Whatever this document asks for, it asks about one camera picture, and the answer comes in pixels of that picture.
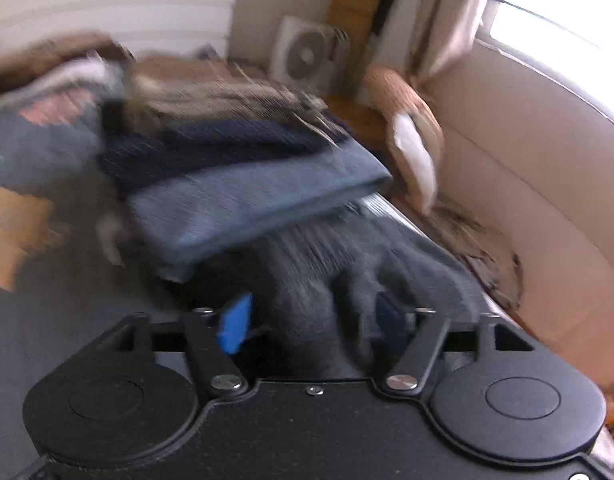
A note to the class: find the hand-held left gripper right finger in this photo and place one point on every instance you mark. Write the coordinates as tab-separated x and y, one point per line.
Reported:
389	319

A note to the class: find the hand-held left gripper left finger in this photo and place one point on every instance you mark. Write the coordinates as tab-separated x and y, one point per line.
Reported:
237	325

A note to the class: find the dark grey garment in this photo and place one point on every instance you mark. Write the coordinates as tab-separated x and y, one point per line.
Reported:
317	280

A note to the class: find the blue-grey folded garment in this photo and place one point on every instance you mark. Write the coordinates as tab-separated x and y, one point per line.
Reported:
247	200

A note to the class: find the grey quilted printed bedspread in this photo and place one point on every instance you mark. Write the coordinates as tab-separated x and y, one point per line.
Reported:
62	320

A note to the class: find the navy folded garment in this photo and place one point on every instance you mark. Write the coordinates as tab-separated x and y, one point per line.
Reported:
197	150

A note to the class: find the khaki folded garment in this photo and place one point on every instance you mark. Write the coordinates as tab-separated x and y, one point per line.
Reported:
212	95

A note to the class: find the white box fan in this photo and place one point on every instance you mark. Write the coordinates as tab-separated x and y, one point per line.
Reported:
304	55

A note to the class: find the beige curtain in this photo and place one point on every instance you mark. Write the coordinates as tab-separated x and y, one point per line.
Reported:
447	15

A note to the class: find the white headboard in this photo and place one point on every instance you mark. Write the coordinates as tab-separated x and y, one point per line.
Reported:
112	10

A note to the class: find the window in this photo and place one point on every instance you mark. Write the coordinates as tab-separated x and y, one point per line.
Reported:
557	20

